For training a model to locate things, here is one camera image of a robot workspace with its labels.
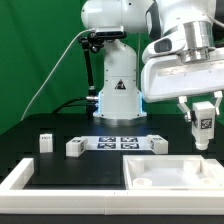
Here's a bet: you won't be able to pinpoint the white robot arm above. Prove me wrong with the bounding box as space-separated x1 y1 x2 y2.
81 0 224 125

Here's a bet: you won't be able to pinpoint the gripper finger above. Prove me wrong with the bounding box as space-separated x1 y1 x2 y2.
177 96 192 122
214 91 223 117

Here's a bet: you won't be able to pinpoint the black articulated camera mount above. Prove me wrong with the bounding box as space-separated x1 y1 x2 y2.
78 32 104 96

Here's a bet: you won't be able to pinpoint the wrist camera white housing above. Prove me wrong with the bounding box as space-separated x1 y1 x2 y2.
142 36 186 63

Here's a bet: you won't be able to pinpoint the fiducial marker sheet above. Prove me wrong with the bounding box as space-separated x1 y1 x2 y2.
97 136 139 150

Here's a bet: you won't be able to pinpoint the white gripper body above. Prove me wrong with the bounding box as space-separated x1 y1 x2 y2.
141 48 224 102

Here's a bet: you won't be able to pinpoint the white square tabletop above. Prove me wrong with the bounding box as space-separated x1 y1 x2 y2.
123 155 224 190

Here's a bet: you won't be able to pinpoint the white U-shaped fence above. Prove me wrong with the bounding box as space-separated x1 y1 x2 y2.
0 158 224 215

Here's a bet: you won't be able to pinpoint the black base cables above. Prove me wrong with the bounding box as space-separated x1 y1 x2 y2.
51 96 100 115

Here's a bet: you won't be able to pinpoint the rear camera on mount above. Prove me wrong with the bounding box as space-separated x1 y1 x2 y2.
95 30 126 39

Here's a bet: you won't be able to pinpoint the white camera cable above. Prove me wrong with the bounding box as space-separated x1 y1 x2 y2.
20 28 97 122

